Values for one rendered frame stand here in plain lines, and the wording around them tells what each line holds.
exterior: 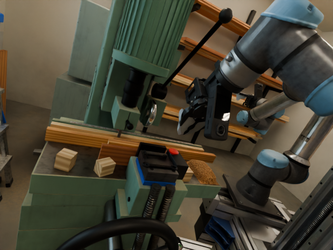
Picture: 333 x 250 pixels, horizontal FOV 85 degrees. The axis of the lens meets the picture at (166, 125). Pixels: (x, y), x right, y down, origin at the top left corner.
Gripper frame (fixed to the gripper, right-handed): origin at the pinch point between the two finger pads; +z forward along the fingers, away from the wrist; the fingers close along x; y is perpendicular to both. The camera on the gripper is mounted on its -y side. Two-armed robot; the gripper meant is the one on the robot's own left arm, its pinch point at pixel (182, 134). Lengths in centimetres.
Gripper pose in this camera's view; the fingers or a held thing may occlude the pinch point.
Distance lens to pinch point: 50.4
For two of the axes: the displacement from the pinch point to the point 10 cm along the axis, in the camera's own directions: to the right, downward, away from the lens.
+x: -8.8, -2.0, -4.4
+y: -1.0, -8.1, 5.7
